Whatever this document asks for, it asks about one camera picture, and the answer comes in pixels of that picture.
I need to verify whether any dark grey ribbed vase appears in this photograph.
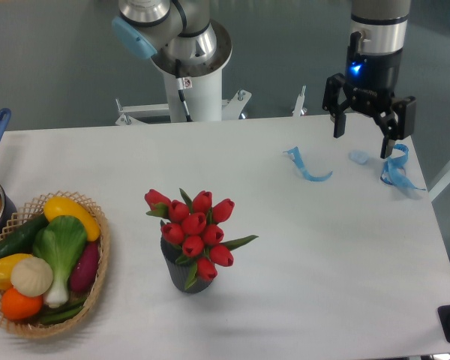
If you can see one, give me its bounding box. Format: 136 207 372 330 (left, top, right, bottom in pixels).
160 238 212 294

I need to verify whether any purple sweet potato toy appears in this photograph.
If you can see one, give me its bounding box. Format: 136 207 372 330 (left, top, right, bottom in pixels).
69 241 100 293

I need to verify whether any woven wicker basket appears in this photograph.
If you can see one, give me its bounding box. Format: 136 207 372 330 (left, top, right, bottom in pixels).
0 190 110 339

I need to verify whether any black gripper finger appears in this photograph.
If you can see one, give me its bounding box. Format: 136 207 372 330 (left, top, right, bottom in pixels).
372 96 416 159
322 73 353 138

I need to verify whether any light blue bottle cap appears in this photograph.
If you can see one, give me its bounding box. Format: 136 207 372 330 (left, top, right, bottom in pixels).
349 150 369 165

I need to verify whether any yellow bell pepper toy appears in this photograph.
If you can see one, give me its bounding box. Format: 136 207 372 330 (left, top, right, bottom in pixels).
0 253 32 290

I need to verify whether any orange fruit toy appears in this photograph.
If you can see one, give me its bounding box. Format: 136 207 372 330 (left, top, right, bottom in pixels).
1 288 43 320

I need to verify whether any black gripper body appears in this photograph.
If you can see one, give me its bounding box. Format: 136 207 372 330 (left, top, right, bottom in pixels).
340 46 402 119

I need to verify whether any green bok choy toy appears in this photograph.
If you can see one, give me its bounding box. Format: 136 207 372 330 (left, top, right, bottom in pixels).
32 215 87 308

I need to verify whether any dark green cucumber toy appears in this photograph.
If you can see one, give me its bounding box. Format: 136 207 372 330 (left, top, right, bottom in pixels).
0 214 49 259

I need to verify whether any red tulip bouquet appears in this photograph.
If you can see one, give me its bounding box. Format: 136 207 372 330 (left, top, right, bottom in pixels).
144 189 257 287

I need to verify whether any green bean pods toy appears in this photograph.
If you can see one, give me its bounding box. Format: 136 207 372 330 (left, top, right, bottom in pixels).
38 297 86 326

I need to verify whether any blue ribbon strip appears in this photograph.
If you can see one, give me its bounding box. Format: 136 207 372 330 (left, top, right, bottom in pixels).
283 146 333 182

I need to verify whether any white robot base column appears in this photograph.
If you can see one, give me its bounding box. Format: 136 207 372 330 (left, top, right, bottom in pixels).
111 0 233 123

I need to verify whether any blue tangled ribbon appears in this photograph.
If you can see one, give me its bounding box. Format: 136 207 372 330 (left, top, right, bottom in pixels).
380 144 425 191

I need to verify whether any white steamed bun toy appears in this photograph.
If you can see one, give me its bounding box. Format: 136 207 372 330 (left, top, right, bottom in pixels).
10 256 53 297

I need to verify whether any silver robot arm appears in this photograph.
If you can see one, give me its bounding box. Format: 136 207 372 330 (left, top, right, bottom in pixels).
322 1 416 159

